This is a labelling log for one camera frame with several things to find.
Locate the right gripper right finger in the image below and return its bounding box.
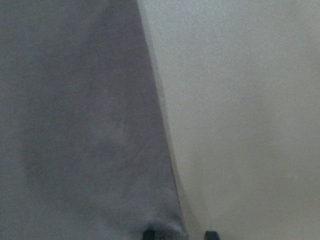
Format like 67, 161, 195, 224
204, 231, 220, 240

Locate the brown t-shirt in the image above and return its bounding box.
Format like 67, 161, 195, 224
0, 0, 188, 240

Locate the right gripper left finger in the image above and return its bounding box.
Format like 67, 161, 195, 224
142, 229, 156, 240

